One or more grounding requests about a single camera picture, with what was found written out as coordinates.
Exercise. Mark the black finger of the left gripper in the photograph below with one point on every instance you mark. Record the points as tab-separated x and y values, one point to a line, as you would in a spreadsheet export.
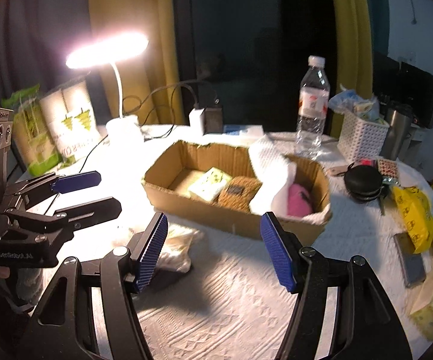
89	214

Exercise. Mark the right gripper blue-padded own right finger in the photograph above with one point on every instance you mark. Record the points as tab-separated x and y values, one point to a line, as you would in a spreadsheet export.
366	324

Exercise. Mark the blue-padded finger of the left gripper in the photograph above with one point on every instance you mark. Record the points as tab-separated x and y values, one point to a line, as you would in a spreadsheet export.
67	184

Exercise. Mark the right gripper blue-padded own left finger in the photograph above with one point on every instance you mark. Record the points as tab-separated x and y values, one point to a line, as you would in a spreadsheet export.
124	271

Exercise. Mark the clear bag of sticks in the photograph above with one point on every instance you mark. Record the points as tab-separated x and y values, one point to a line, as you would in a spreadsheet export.
174	255

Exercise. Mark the white fluffy towel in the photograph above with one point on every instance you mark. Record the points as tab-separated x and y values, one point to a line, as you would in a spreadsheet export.
273	195

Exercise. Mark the paper cups package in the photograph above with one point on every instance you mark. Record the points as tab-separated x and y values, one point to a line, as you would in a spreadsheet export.
70	119

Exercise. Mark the grey smartphone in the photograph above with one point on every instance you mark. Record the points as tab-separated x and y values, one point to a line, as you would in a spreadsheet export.
412	263

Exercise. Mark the white desk lamp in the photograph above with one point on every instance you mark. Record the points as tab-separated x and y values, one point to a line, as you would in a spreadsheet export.
124	132

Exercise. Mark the brown cardboard box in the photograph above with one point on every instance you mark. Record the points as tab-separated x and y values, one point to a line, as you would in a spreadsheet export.
167	180

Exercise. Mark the yellow plastic bag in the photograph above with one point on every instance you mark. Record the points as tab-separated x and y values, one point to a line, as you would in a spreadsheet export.
415	211

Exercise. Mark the green bear tissue pack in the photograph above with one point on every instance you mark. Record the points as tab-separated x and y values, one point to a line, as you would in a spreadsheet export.
209	185

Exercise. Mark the brown scrubbing sponge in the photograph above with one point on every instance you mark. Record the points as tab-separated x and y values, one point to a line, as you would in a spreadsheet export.
238	193

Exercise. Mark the pink plush item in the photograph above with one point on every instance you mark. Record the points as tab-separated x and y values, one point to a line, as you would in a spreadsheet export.
299	201

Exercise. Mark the white charger plug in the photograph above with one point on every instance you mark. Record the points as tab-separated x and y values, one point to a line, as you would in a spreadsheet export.
196	119

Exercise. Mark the black round zip case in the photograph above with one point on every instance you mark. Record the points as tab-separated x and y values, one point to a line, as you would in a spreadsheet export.
363	182

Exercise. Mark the red dotted card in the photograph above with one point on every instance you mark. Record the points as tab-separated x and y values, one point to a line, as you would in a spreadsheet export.
389	170

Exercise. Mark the white perforated basket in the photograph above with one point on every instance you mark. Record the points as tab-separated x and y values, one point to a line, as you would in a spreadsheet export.
360	138

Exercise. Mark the white power strip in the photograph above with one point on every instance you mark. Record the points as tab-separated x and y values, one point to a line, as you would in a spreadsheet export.
243	130

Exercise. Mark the yellow curtain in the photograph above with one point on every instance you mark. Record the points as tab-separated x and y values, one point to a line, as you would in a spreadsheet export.
156	67

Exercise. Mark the steel thermos cup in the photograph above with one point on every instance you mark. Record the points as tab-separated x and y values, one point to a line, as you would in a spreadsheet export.
399	120

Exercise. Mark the clear plastic water bottle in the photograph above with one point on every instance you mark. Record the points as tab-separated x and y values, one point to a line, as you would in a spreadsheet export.
313	107

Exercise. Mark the black monitor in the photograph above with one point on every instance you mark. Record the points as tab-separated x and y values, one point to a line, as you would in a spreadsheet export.
404	86

